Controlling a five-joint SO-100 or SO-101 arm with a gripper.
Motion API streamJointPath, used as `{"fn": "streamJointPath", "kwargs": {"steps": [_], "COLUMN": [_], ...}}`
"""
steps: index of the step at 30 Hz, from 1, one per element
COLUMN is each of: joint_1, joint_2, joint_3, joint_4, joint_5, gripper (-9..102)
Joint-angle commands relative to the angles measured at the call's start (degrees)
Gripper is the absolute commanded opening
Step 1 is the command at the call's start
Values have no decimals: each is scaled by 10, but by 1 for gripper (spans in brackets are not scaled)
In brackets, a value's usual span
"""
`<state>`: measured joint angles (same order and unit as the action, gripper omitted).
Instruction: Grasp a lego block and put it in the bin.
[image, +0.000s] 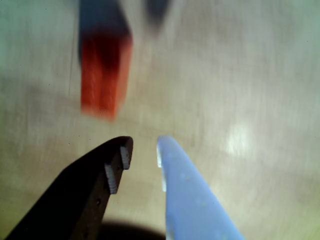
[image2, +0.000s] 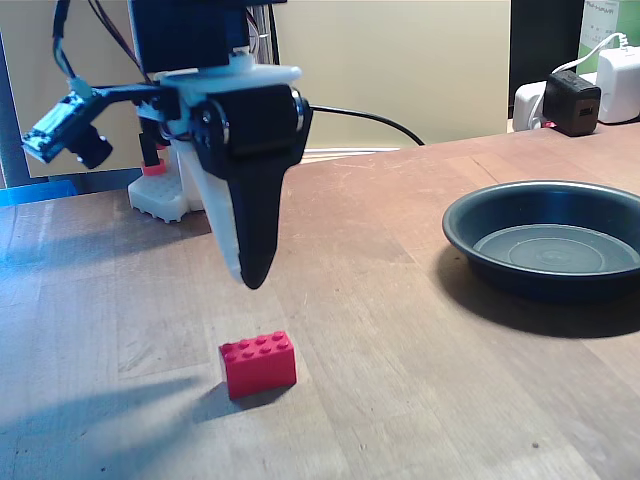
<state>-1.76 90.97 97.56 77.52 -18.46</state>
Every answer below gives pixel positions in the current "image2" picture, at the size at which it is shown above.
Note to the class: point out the red lego block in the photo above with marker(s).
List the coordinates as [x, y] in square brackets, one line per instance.
[260, 370]

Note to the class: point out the dark round metal bin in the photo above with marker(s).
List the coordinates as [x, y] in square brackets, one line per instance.
[500, 210]

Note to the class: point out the red and black clamp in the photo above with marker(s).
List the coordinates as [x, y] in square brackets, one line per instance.
[154, 169]

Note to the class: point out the white power strip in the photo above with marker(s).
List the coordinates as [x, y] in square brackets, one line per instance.
[525, 105]

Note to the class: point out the black panel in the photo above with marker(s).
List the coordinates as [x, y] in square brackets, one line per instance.
[545, 35]

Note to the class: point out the black cube charger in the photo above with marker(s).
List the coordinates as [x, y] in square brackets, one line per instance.
[570, 102]

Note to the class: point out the white power adapter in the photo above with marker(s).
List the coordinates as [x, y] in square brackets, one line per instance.
[620, 85]

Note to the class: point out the green and white box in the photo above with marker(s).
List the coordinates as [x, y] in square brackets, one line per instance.
[625, 20]

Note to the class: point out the camera board on black mount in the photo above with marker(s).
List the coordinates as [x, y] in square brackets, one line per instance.
[55, 125]

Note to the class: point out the grey post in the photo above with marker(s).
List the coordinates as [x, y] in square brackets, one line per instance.
[12, 125]

